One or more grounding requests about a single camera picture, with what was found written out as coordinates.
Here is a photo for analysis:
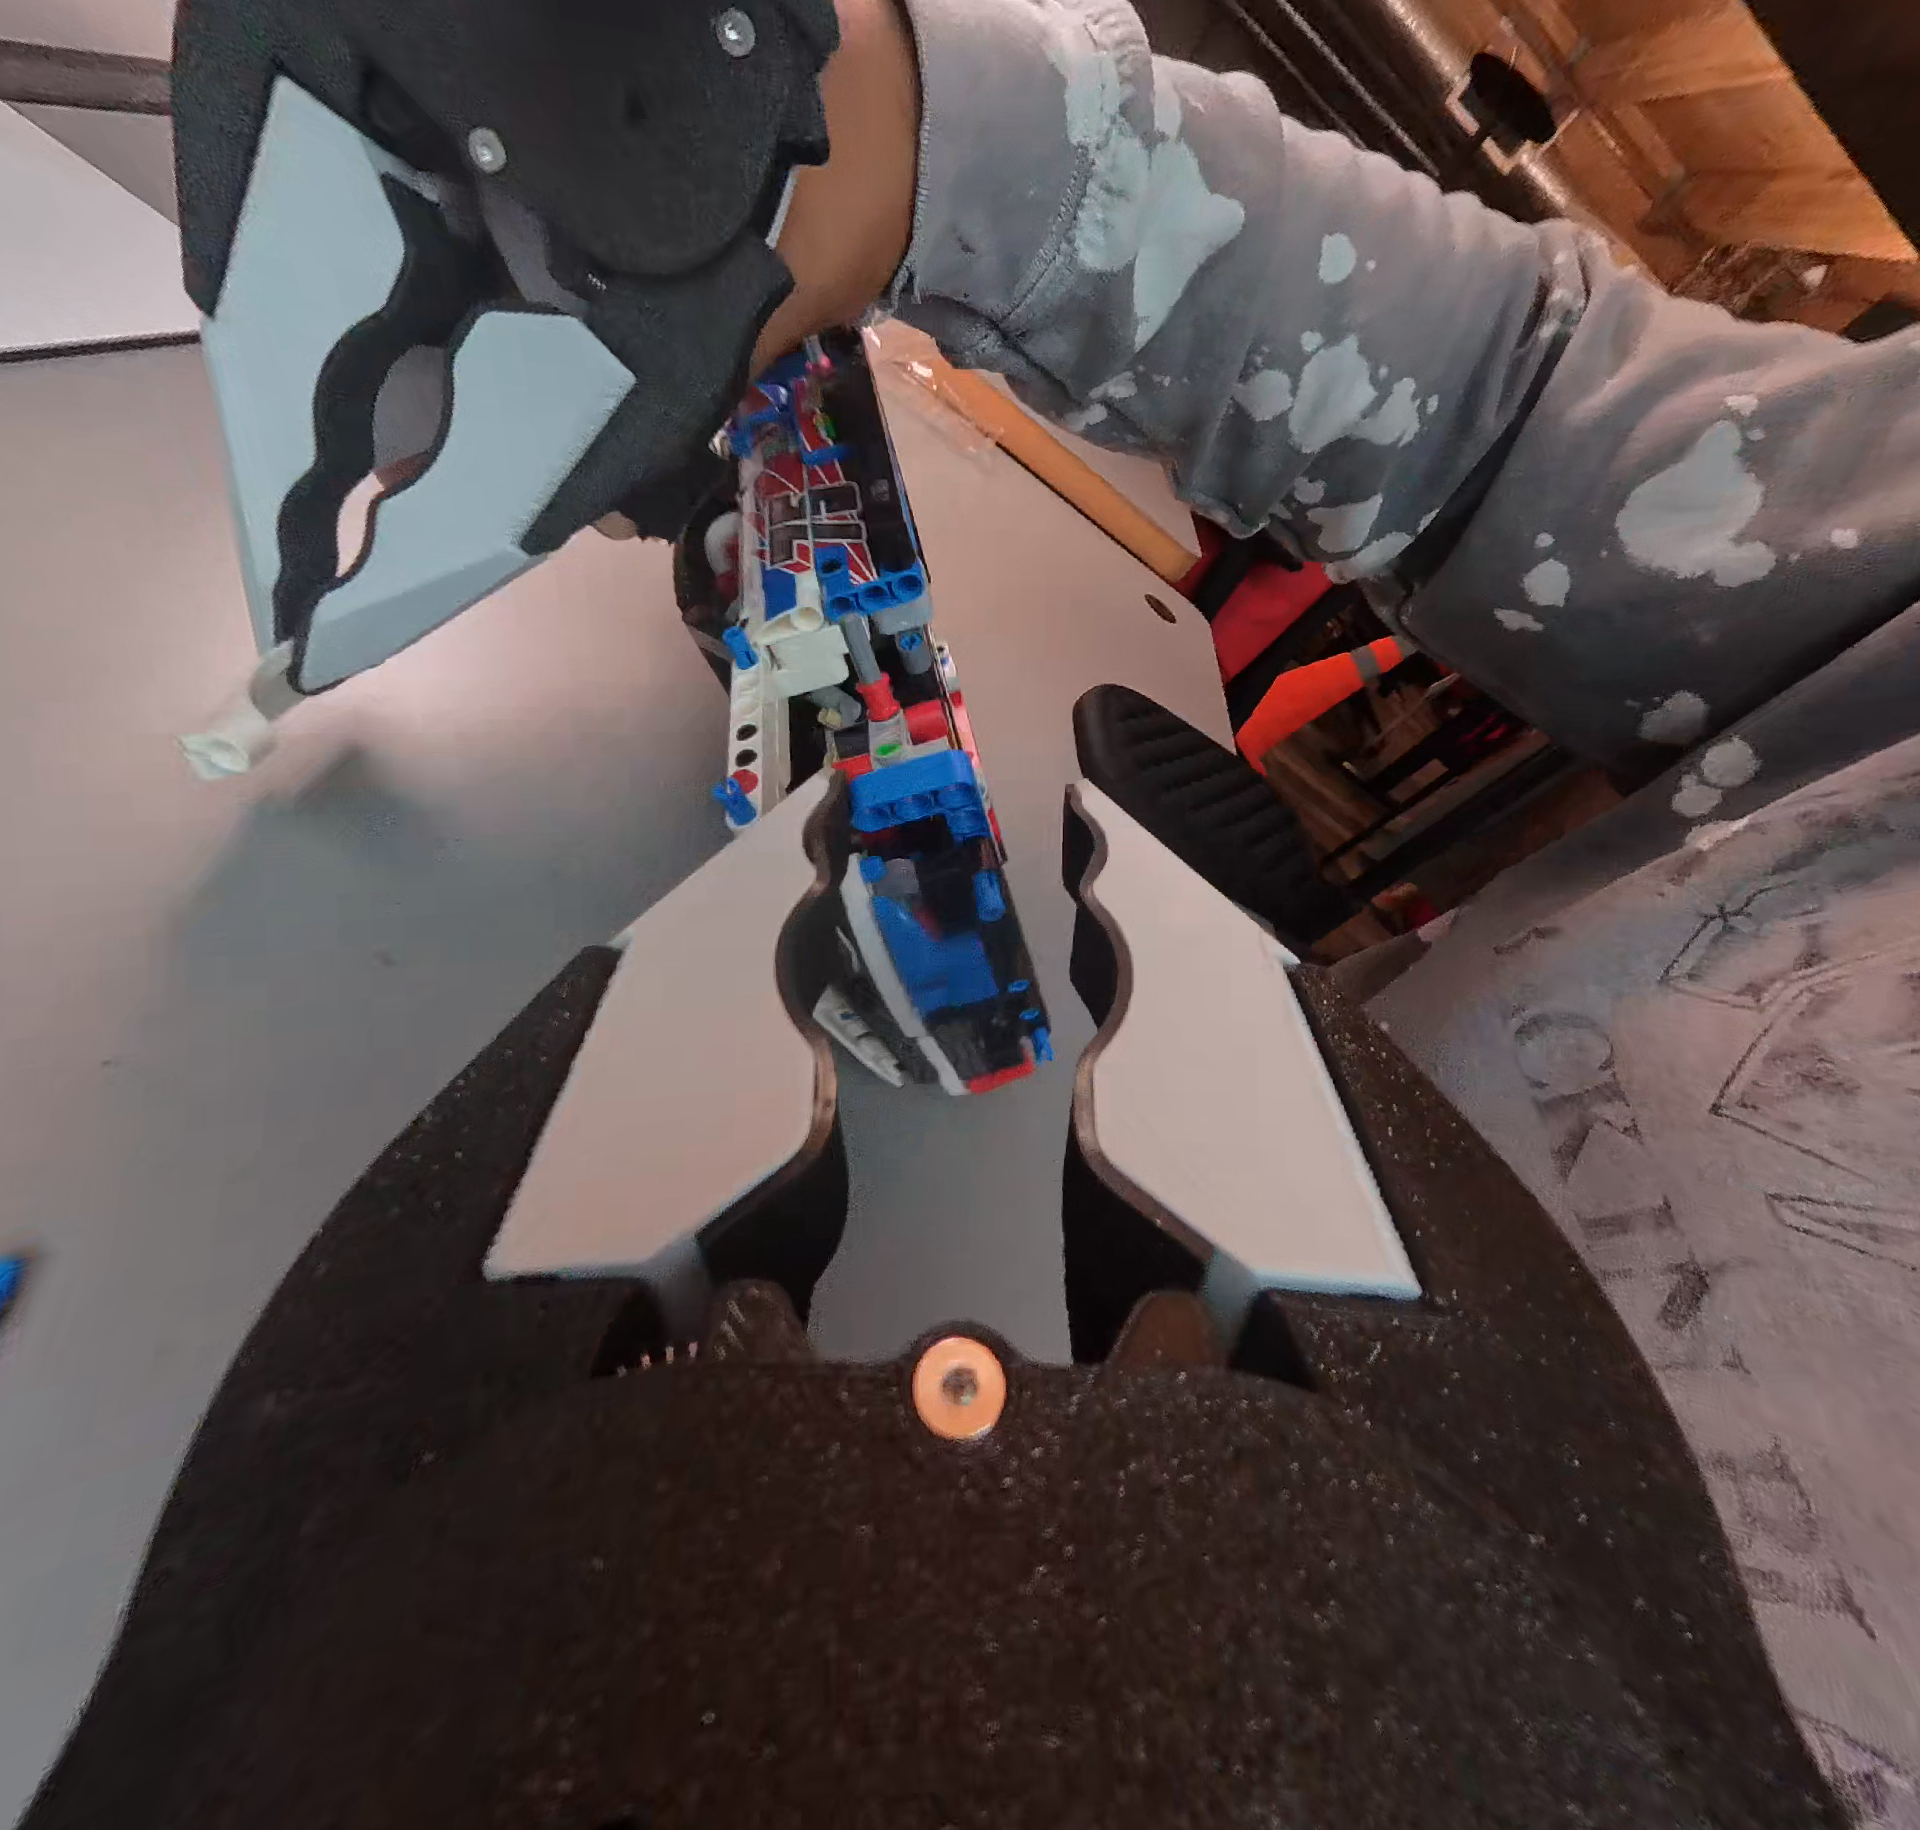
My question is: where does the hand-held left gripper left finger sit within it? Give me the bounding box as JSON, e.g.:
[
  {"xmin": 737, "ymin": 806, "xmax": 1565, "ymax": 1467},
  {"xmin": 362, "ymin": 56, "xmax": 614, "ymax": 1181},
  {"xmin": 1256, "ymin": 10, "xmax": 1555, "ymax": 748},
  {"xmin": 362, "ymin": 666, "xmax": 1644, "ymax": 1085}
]
[{"xmin": 481, "ymin": 766, "xmax": 849, "ymax": 1314}]

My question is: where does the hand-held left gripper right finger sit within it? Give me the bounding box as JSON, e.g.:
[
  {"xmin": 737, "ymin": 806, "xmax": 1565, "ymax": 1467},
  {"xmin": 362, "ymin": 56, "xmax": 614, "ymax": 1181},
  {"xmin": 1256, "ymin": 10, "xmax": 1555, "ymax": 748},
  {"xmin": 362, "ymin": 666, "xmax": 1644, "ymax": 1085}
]
[{"xmin": 1056, "ymin": 779, "xmax": 1425, "ymax": 1339}]

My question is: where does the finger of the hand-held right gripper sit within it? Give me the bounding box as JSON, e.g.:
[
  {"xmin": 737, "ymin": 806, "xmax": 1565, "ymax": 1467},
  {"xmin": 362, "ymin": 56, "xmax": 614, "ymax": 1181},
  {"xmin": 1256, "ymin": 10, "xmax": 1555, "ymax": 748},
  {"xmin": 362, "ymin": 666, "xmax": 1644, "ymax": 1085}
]
[
  {"xmin": 290, "ymin": 302, "xmax": 644, "ymax": 694},
  {"xmin": 199, "ymin": 73, "xmax": 454, "ymax": 649}
]

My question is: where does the brick-built toy race car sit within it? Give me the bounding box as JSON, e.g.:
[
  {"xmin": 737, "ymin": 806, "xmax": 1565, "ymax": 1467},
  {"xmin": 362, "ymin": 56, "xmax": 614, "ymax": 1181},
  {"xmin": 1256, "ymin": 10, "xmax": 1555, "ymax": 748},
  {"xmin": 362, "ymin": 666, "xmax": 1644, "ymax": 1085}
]
[{"xmin": 674, "ymin": 335, "xmax": 1058, "ymax": 1100}]

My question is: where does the white curved wheel arch piece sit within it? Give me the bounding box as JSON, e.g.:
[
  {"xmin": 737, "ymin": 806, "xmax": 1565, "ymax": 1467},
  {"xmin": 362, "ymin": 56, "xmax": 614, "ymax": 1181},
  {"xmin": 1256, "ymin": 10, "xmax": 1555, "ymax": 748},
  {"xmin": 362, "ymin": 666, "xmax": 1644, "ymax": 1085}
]
[{"xmin": 179, "ymin": 643, "xmax": 308, "ymax": 784}]

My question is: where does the person's right forearm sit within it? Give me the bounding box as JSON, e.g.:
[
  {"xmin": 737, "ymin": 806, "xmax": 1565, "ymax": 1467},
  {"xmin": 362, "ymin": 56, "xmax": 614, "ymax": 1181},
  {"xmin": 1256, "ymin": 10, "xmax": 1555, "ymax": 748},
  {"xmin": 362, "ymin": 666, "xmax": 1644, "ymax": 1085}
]
[{"xmin": 751, "ymin": 0, "xmax": 1920, "ymax": 818}]

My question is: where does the grey desk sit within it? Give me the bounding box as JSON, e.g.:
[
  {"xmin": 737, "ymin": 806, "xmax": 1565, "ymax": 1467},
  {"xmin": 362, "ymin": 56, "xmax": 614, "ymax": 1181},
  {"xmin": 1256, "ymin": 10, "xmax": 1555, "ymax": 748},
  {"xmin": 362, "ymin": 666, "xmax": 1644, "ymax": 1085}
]
[{"xmin": 0, "ymin": 321, "xmax": 1248, "ymax": 1817}]

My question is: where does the black chair armrest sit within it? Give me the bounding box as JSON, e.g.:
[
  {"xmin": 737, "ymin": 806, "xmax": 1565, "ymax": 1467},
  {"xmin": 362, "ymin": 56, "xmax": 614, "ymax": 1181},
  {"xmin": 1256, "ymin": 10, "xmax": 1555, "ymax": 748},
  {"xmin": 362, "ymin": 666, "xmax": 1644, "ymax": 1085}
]
[{"xmin": 1071, "ymin": 682, "xmax": 1358, "ymax": 954}]

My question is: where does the grey paint-splattered clothing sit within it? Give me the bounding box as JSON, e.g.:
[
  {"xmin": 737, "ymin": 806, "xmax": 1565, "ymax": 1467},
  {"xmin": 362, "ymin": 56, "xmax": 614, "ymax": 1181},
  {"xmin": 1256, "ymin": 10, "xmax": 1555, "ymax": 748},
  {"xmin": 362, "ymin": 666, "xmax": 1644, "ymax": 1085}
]
[{"xmin": 1357, "ymin": 614, "xmax": 1920, "ymax": 1830}]

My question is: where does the orange traffic cone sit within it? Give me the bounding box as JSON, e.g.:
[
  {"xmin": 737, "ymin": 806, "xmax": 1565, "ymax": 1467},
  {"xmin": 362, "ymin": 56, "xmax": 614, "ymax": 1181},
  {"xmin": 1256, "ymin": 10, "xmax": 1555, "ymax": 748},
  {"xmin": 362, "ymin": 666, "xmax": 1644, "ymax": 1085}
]
[{"xmin": 1237, "ymin": 634, "xmax": 1415, "ymax": 769}]

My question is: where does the red bag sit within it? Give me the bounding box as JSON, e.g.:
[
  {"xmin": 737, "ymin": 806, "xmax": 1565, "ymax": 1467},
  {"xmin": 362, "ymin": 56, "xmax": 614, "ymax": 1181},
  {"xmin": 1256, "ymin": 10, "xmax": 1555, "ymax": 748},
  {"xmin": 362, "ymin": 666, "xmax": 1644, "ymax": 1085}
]
[{"xmin": 1192, "ymin": 532, "xmax": 1313, "ymax": 684}]

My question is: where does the grey table with wooden edge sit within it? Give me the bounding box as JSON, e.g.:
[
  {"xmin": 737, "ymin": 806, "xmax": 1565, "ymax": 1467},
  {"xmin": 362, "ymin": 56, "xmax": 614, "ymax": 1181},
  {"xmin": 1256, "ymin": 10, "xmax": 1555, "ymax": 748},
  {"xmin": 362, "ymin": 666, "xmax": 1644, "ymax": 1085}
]
[{"xmin": 869, "ymin": 319, "xmax": 1204, "ymax": 590}]

